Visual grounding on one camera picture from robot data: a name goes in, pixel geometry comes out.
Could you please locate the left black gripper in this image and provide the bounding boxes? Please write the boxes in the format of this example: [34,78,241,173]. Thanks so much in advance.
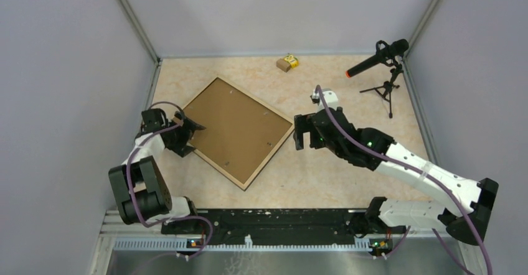
[164,111,205,157]

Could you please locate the wooden picture frame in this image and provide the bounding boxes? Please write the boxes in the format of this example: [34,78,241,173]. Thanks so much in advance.
[173,76,296,192]

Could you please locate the brown backing board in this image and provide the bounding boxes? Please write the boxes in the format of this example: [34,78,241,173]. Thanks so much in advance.
[184,77,293,190]

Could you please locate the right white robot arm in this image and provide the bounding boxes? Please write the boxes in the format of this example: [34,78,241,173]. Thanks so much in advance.
[293,108,499,246]

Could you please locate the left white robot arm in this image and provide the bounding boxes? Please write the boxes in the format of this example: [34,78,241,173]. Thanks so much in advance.
[108,108,206,234]

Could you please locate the small cardboard yellow box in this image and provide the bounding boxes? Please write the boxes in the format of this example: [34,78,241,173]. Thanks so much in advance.
[276,54,299,72]

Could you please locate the black microphone on tripod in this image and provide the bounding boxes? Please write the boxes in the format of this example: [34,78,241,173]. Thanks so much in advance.
[346,39,409,119]

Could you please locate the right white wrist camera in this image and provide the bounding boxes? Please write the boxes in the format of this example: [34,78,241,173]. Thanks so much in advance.
[310,88,340,111]

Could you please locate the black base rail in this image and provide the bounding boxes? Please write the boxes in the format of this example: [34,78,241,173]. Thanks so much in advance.
[161,208,403,255]

